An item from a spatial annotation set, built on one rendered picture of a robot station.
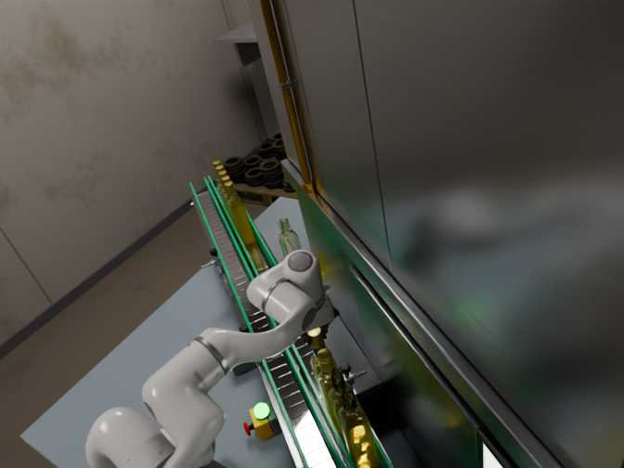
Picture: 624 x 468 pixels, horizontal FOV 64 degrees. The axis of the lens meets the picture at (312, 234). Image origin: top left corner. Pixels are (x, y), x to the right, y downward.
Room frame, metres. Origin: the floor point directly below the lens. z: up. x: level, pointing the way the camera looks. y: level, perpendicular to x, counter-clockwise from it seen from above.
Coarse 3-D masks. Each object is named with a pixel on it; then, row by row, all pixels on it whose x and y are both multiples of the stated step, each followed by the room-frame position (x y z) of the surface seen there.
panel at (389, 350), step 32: (384, 320) 0.72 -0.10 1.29; (384, 352) 0.75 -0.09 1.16; (416, 352) 0.60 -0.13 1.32; (384, 384) 0.79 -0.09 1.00; (416, 384) 0.61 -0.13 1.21; (448, 384) 0.52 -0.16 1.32; (416, 416) 0.63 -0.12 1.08; (448, 416) 0.50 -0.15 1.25; (448, 448) 0.51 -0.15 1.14; (480, 448) 0.42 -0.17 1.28
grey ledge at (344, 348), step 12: (276, 228) 1.79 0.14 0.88; (276, 240) 1.70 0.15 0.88; (276, 252) 1.62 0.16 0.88; (336, 324) 1.15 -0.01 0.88; (336, 336) 1.10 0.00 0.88; (348, 336) 1.09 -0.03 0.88; (336, 348) 1.05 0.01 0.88; (348, 348) 1.04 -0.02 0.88; (336, 360) 1.01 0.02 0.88; (348, 360) 1.00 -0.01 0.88; (360, 360) 0.98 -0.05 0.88; (372, 372) 0.93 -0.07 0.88; (360, 384) 0.90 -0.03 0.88; (372, 384) 0.89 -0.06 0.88; (360, 396) 0.88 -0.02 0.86
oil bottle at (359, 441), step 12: (360, 408) 0.68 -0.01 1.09; (348, 420) 0.66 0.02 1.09; (360, 420) 0.66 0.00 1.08; (348, 432) 0.65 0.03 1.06; (360, 432) 0.65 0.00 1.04; (348, 444) 0.66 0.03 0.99; (360, 444) 0.65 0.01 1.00; (372, 444) 0.66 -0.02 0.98; (360, 456) 0.65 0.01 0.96; (372, 456) 0.66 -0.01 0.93
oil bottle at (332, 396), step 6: (348, 384) 0.75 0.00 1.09; (330, 390) 0.75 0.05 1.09; (330, 396) 0.74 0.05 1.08; (336, 396) 0.72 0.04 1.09; (336, 402) 0.71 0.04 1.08; (342, 402) 0.71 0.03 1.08; (336, 408) 0.71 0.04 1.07; (336, 414) 0.71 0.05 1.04; (336, 420) 0.73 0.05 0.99; (342, 432) 0.71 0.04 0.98; (342, 438) 0.73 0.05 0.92
